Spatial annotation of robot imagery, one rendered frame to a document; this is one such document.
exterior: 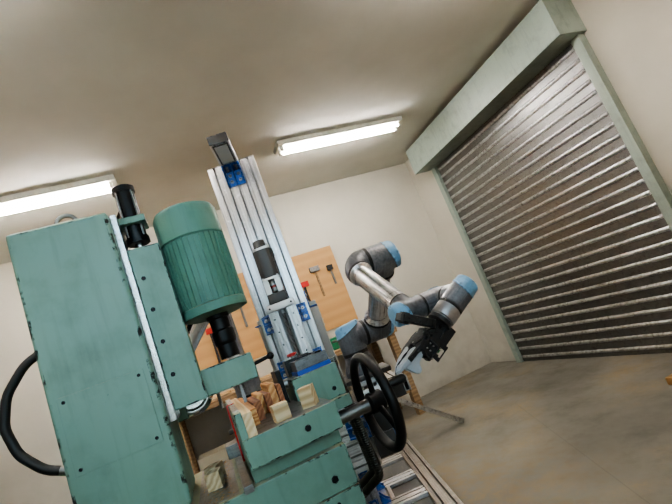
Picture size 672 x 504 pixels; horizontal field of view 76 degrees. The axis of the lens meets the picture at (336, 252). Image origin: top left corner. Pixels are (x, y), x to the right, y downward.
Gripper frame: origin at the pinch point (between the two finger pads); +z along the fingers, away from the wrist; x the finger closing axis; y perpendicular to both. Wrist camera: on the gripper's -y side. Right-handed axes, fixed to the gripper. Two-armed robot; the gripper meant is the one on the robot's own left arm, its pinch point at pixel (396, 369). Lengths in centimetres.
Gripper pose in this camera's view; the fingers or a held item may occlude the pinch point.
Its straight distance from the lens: 124.4
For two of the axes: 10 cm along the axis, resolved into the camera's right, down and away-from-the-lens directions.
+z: -6.2, 7.1, -3.3
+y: 7.3, 6.8, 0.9
